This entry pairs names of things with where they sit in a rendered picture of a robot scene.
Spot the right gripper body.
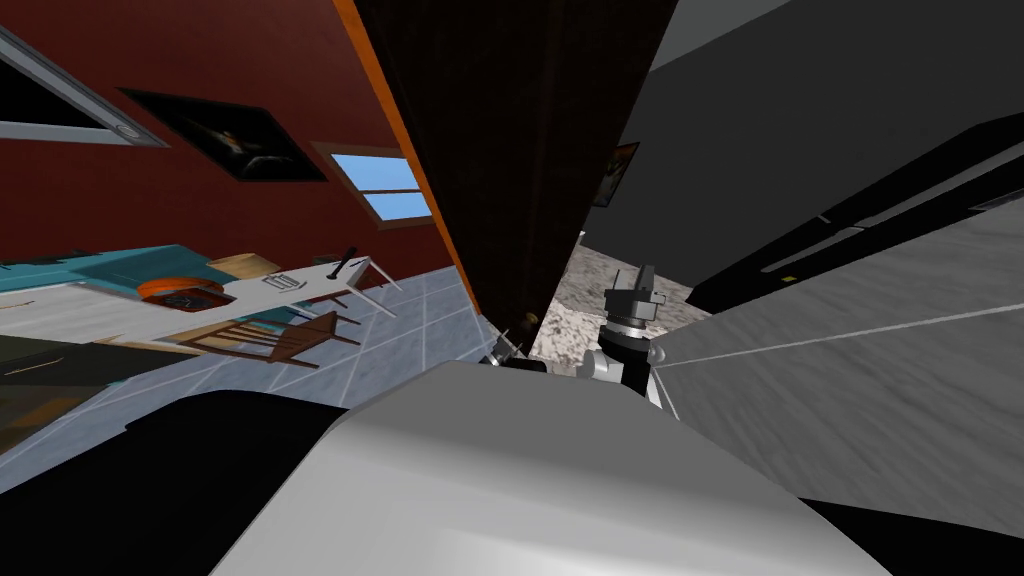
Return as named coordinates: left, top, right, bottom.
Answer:
left=603, top=286, right=668, bottom=325

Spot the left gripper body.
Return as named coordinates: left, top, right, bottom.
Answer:
left=479, top=329, right=526, bottom=369

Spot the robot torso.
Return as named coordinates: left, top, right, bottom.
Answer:
left=209, top=358, right=894, bottom=576

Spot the dark brown door leaf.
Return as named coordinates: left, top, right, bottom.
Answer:
left=332, top=0, right=681, bottom=355

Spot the brown wooden chair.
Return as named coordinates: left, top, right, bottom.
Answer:
left=169, top=310, right=363, bottom=371

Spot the teal sofa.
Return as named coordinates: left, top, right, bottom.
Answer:
left=0, top=243, right=241, bottom=299

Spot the white table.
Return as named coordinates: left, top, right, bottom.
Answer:
left=0, top=254, right=405, bottom=347

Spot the grey framed dark window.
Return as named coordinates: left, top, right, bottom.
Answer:
left=0, top=23, right=172, bottom=150

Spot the small colourful wall picture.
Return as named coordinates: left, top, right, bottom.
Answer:
left=590, top=141, right=641, bottom=210

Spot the blue window brown frame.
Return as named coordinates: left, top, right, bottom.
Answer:
left=310, top=142, right=438, bottom=232

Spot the dark framed wall picture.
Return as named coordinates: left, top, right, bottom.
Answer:
left=118, top=87, right=329, bottom=185

